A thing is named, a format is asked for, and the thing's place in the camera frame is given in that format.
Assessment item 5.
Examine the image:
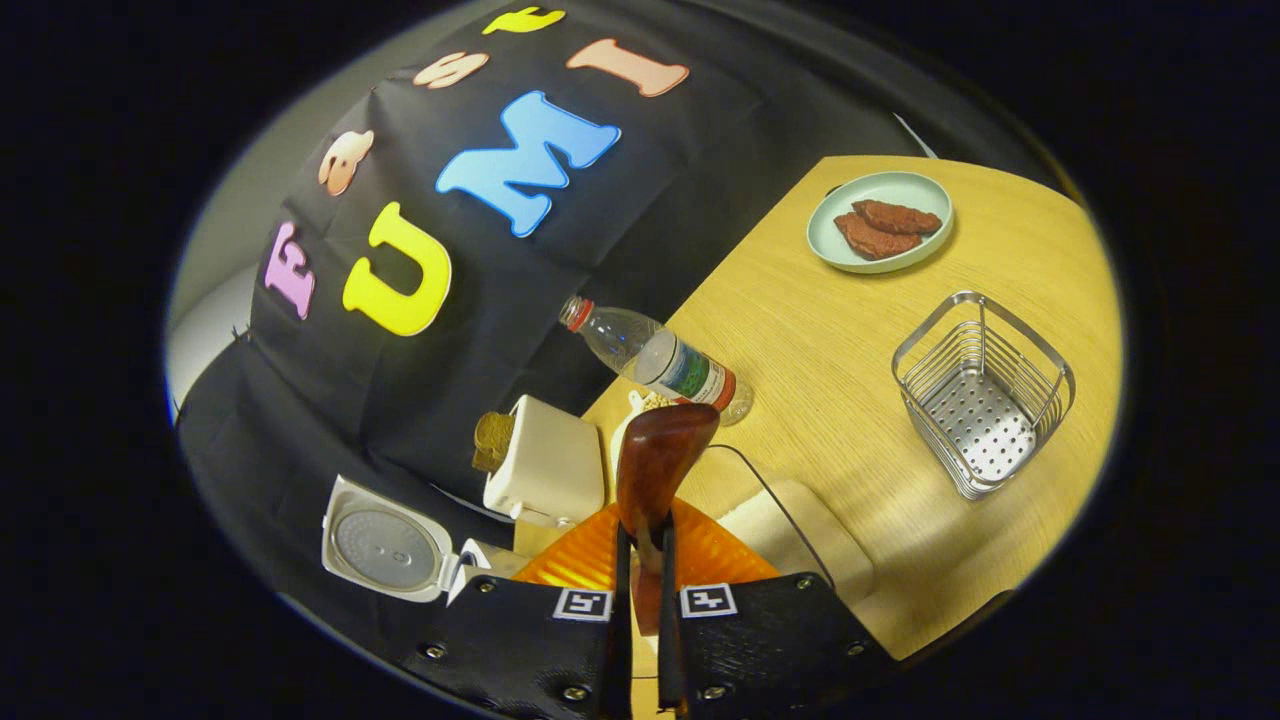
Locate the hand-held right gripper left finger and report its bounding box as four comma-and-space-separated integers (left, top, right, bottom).
400, 500, 633, 720

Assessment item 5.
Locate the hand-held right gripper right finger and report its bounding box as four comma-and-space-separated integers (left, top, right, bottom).
655, 497, 896, 720

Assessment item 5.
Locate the white rice cooker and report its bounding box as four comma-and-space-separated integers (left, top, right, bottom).
322, 475, 531, 604

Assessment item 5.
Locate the brown wooden spoon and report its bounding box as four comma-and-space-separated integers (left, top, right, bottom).
615, 403, 721, 636

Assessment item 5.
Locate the metal wire chopstick holder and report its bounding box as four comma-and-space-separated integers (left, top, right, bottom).
891, 290, 1076, 501

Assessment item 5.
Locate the cream rounded board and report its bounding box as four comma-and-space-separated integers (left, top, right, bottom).
718, 478, 876, 606

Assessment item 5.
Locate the white toaster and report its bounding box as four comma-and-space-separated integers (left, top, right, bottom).
483, 395, 606, 529

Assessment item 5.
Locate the brown toast slice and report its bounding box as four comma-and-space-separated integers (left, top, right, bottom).
472, 412, 516, 473

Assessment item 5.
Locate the white divided dish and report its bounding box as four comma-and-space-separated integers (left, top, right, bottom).
608, 388, 673, 481

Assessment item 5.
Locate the clear plastic bottle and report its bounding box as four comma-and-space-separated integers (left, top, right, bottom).
558, 295, 756, 426

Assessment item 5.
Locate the pale green plate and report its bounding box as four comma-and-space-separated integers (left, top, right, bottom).
806, 171, 955, 275

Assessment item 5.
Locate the brown meat piece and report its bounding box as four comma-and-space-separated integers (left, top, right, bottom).
834, 212, 923, 261
852, 199, 943, 236

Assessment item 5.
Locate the thin white cable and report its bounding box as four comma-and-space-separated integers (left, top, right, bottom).
893, 112, 939, 159

